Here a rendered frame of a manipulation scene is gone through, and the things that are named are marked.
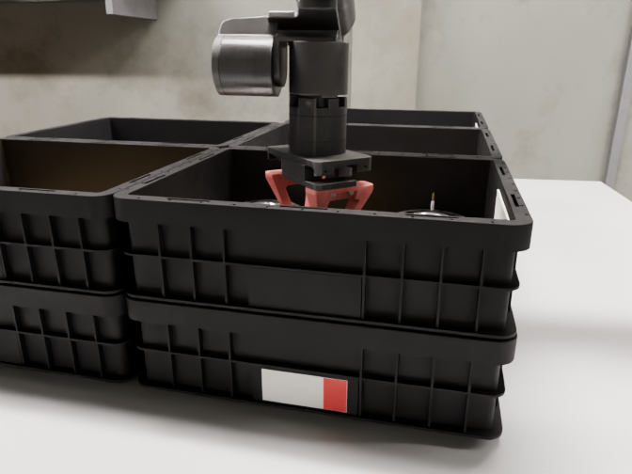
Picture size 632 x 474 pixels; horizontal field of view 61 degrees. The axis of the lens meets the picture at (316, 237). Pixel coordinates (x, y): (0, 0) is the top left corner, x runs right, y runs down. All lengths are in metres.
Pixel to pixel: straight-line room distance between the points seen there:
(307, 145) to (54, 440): 0.38
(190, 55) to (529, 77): 1.67
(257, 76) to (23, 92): 2.95
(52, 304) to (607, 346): 0.68
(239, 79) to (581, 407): 0.50
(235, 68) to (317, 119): 0.09
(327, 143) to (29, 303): 0.38
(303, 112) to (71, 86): 2.80
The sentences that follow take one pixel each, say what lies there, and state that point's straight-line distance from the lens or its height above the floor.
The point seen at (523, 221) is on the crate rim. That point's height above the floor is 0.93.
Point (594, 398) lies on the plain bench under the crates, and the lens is 0.69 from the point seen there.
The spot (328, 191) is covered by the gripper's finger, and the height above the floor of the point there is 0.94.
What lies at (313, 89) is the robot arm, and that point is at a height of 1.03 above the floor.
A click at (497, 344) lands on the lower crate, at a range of 0.51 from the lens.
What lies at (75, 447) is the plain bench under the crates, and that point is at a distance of 0.61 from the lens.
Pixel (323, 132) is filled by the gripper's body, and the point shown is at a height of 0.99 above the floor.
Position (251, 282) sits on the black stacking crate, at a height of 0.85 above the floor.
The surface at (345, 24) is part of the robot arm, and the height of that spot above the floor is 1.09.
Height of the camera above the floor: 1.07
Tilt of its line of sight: 19 degrees down
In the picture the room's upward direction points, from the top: straight up
